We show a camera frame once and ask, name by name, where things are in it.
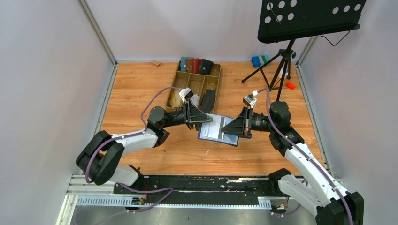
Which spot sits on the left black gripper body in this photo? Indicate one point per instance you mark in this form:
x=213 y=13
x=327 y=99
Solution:
x=189 y=112

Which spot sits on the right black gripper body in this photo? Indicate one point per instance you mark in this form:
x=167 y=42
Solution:
x=246 y=122

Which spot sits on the dark blue card holder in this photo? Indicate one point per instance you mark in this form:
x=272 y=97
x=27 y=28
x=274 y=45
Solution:
x=227 y=139

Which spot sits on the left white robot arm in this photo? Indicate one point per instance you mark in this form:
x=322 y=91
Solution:
x=100 y=159

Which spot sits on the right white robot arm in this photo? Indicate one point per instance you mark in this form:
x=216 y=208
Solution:
x=329 y=202

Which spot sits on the white cards pile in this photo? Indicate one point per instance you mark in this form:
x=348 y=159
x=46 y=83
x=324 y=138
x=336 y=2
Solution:
x=195 y=99

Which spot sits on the black cards pile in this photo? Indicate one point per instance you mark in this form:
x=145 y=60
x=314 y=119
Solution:
x=208 y=101

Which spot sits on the white card in holder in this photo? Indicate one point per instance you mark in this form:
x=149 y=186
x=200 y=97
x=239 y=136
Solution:
x=212 y=130

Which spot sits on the gold cards pile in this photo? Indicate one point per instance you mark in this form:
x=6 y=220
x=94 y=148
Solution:
x=175 y=100

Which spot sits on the black card holder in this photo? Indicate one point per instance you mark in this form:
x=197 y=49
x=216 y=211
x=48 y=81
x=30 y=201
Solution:
x=205 y=67

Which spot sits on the teal card holder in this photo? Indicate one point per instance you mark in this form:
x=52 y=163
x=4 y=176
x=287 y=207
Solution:
x=182 y=63

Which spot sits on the red card holder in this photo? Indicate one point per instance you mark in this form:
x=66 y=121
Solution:
x=196 y=65

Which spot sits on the brown card holder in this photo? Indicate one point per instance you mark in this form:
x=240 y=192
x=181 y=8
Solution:
x=189 y=65

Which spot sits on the red block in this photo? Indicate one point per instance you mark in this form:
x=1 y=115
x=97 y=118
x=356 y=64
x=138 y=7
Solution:
x=290 y=86

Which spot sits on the woven wicker tray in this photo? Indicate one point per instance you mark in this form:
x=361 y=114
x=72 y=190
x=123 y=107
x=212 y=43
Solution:
x=205 y=86

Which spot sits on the blue green block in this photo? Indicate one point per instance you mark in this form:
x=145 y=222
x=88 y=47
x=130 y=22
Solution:
x=258 y=61

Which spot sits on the small wooden block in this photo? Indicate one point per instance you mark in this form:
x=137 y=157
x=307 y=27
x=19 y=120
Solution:
x=156 y=63

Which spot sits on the black music stand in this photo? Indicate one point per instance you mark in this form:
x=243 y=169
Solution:
x=289 y=20

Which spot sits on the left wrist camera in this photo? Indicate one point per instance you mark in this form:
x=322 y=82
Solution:
x=185 y=94

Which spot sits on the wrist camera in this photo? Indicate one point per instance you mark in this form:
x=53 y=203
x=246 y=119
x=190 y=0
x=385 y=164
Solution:
x=250 y=100
x=185 y=94

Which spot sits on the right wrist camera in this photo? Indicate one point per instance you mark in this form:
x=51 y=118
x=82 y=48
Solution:
x=250 y=100

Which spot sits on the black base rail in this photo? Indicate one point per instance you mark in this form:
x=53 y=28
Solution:
x=259 y=186

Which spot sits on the white slotted cable duct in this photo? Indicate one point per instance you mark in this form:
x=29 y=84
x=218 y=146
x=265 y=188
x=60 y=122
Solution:
x=197 y=200

